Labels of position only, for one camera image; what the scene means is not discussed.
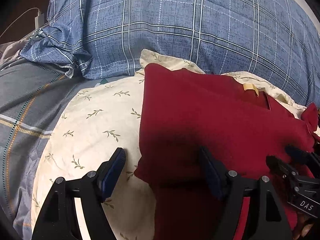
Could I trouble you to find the grey plaid bed cover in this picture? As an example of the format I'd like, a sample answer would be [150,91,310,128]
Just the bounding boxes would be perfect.
[0,57,100,240]

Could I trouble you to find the dark red garment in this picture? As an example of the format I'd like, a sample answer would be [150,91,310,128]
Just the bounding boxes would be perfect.
[134,63,320,240]

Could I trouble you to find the blue plaid quilt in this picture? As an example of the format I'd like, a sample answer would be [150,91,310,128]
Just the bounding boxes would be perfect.
[20,0,320,106]

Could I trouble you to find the white charger cable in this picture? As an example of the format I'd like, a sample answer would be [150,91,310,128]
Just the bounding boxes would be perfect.
[0,7,41,38]

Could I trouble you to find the person's right hand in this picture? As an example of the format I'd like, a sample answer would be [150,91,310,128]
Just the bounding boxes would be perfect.
[292,213,320,240]

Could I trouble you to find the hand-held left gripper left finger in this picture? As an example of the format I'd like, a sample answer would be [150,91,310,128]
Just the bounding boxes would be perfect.
[31,147,126,240]

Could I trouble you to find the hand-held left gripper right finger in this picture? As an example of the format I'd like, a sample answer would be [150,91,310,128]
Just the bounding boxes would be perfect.
[199,147,293,240]

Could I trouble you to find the beige cloth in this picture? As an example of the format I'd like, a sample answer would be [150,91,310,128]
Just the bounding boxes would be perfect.
[0,30,43,66]

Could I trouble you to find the white charger plug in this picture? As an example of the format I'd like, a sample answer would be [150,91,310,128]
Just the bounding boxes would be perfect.
[35,11,45,29]

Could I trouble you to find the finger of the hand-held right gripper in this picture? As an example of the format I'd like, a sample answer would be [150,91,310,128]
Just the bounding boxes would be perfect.
[266,155,300,181]
[285,144,320,178]

